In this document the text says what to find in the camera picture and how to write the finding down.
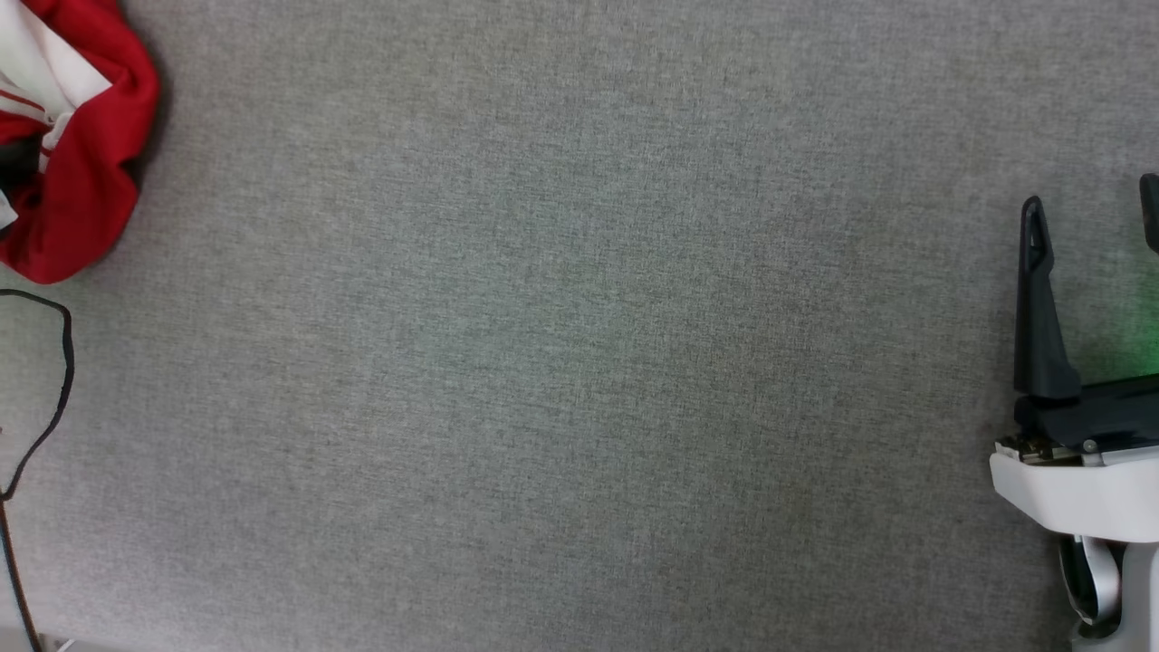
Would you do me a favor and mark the red and white garment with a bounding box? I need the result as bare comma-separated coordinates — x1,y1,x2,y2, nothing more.
0,0,162,285

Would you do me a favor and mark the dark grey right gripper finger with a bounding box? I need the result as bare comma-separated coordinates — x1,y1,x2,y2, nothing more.
1139,172,1159,255

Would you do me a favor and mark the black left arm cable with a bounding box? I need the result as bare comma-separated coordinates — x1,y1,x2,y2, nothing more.
0,288,75,652

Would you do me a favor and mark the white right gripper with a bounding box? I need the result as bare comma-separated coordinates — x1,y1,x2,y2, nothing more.
990,196,1159,544

